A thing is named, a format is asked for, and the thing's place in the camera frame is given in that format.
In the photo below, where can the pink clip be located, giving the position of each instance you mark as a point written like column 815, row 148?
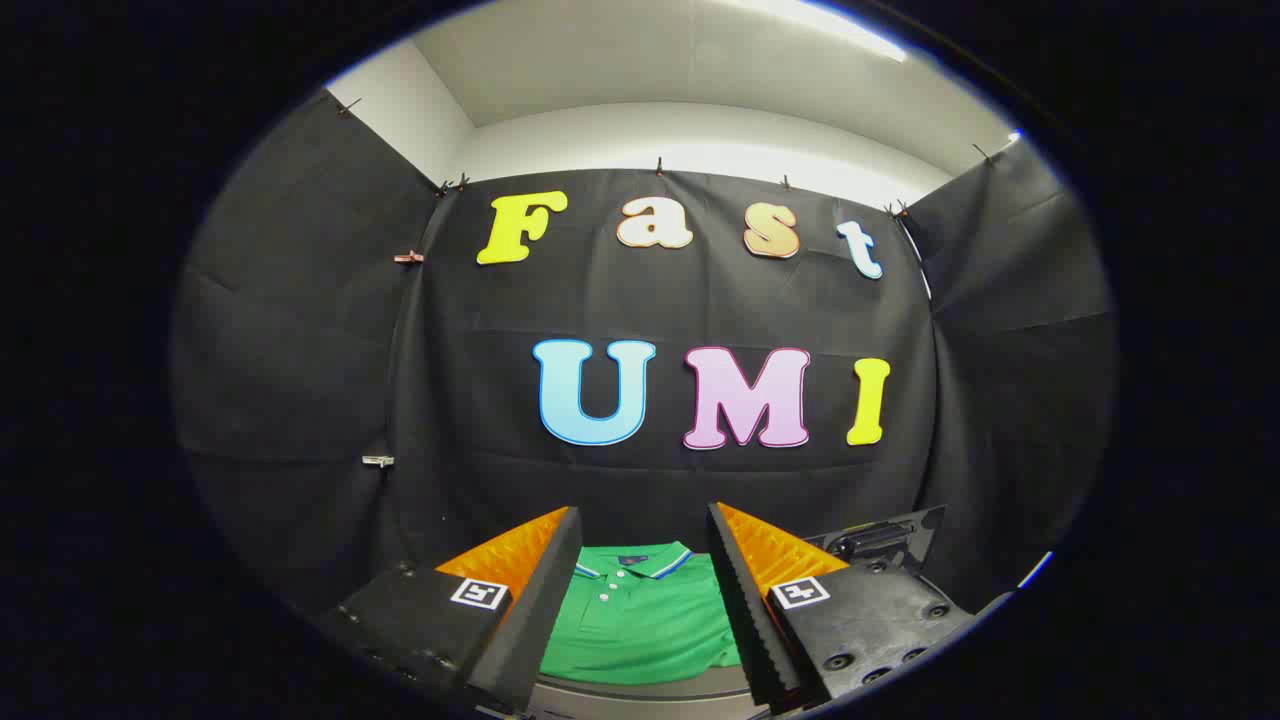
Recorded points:
column 408, row 257

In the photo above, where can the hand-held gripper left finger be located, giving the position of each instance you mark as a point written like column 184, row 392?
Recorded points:
column 545, row 590

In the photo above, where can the silver clip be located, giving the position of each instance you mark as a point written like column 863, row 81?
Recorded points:
column 377, row 460

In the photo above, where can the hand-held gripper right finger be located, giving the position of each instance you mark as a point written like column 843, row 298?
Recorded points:
column 742, row 590

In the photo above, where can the transparent washing machine lid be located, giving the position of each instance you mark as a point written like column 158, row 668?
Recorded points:
column 900, row 535

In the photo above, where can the green polo shirt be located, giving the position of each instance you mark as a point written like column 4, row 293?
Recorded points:
column 640, row 625

